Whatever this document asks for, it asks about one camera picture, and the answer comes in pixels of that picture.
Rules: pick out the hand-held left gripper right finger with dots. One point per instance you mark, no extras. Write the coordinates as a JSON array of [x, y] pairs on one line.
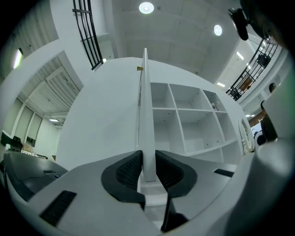
[[202, 198]]

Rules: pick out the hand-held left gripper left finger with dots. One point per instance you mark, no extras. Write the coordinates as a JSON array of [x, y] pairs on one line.
[[92, 207]]

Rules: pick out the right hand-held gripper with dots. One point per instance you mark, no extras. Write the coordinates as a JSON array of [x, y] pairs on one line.
[[281, 110]]

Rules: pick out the white wall shelf unit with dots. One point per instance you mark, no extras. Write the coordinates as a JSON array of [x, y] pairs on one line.
[[198, 129]]

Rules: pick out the thin white board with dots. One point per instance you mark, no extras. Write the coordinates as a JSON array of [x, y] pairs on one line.
[[146, 115]]

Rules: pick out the black metal railing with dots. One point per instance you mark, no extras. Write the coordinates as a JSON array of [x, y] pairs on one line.
[[253, 71], [88, 34]]

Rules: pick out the round ceiling light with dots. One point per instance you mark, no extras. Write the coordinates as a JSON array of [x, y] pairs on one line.
[[146, 8], [218, 30]]

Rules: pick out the small brass door fitting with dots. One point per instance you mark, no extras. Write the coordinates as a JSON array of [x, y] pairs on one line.
[[139, 68]]

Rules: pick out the white oval carved frame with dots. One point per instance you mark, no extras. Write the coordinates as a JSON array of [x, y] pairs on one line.
[[245, 136]]

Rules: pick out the black head camera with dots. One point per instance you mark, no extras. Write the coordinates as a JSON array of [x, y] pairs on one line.
[[239, 23]]

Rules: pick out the oblong wall light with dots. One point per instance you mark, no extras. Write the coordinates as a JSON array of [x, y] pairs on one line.
[[17, 58]]

